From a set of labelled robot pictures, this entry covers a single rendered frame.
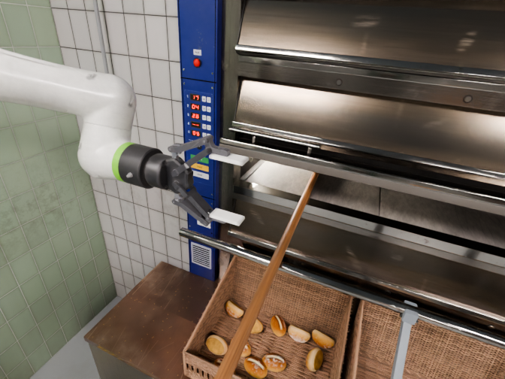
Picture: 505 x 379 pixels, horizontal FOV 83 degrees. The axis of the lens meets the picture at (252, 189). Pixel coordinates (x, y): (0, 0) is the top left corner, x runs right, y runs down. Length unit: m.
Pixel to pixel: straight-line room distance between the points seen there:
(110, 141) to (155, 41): 0.67
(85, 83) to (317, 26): 0.68
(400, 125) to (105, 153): 0.85
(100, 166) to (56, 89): 0.17
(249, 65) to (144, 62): 0.47
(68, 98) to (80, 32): 0.91
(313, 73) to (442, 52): 0.35
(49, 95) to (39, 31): 0.97
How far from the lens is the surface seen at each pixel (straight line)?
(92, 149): 0.71
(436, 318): 0.92
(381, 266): 1.28
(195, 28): 1.15
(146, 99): 1.37
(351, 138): 1.03
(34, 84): 0.69
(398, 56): 0.99
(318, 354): 1.37
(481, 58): 1.02
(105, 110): 0.70
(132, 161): 0.64
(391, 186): 0.94
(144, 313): 1.55
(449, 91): 1.03
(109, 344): 1.49
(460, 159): 1.07
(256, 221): 1.30
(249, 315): 0.71
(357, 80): 1.01
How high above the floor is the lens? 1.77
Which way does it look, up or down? 29 degrees down
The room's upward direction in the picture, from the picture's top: 5 degrees clockwise
